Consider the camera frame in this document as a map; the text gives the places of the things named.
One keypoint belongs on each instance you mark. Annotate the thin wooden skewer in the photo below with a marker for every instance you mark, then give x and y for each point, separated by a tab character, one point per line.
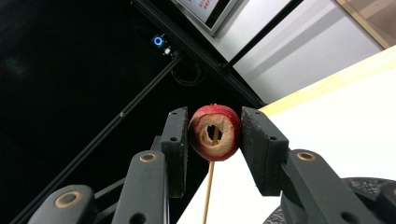
208	189

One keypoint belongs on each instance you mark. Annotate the white cabinet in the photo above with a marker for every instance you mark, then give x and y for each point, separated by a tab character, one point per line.
295	62

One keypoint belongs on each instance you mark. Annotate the red cored hawthorn fruit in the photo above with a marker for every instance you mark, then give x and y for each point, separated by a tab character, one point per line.
229	124

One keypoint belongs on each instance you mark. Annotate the black metal frame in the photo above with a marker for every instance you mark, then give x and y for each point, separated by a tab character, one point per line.
199	53

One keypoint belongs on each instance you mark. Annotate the wooden table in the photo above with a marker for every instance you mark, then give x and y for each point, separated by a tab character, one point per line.
327	84

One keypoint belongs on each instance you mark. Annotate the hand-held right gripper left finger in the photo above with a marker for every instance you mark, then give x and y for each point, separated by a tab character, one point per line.
174	155

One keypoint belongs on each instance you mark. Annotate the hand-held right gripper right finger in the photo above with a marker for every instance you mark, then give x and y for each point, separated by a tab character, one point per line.
261	149

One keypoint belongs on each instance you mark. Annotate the blue lit button device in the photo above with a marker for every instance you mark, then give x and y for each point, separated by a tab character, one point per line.
158	41

